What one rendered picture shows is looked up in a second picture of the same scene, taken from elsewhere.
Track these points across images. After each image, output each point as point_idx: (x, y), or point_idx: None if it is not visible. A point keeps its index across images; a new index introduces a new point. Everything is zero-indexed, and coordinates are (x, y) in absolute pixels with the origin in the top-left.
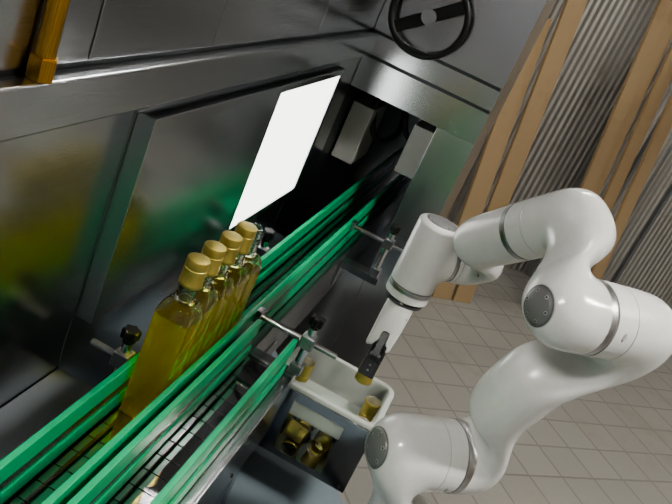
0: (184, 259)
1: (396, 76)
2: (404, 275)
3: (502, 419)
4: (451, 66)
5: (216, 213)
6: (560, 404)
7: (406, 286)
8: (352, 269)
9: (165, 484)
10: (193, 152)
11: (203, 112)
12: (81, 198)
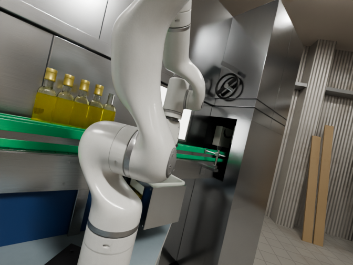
0: None
1: (222, 108)
2: (164, 103)
3: (112, 65)
4: (238, 98)
5: (124, 114)
6: (132, 22)
7: (164, 107)
8: (206, 166)
9: None
10: (91, 69)
11: (91, 53)
12: (24, 54)
